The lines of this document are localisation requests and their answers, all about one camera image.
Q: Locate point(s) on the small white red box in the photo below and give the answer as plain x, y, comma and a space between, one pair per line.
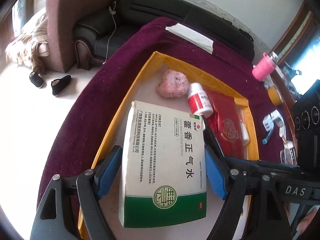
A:
274, 118

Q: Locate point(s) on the red foil packet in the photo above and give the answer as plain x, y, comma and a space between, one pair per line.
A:
224, 122

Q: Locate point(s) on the right black shoe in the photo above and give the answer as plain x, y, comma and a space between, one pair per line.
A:
59, 85

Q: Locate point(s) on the pink sleeved water bottle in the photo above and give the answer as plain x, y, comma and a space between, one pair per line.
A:
265, 66

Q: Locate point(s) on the left black shoe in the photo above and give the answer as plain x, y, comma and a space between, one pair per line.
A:
36, 79

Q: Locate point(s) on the wooden cabinet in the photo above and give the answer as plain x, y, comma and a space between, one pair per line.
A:
298, 52

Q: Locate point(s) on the small white red-label bottle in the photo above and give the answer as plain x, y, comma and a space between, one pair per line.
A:
244, 132

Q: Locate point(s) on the maroon armchair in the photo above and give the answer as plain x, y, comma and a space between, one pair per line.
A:
62, 15

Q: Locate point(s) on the yellow-edged cardboard tray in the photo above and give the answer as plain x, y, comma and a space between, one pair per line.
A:
144, 89

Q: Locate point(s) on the yellow tape roll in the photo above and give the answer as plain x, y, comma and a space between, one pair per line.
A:
275, 96

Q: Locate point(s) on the green white medicine box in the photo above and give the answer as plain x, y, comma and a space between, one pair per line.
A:
163, 171

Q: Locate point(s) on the black shoe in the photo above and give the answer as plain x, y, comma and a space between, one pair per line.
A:
36, 79
59, 85

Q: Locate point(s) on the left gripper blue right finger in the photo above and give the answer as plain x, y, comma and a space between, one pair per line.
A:
216, 173

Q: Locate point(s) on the pink fluffy plush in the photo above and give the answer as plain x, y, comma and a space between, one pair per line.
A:
173, 84

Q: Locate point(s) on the white red medicine bottle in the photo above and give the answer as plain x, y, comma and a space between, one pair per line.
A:
198, 100

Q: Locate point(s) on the maroon velvet bedspread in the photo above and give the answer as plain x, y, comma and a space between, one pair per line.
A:
83, 129

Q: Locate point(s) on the person right hand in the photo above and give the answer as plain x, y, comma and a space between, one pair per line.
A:
304, 223

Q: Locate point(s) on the black leather sofa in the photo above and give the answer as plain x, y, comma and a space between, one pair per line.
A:
100, 34

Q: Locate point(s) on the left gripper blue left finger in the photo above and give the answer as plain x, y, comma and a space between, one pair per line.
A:
106, 172

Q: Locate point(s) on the white folded paper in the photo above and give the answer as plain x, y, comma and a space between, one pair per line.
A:
192, 36

